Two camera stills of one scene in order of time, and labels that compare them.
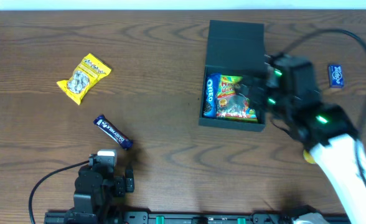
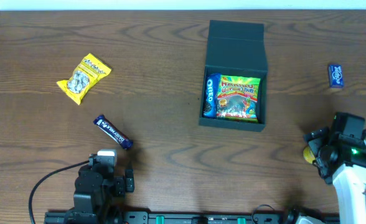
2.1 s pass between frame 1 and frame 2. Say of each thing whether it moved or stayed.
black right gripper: moved
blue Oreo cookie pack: stayed
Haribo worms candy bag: stayed
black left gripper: stayed
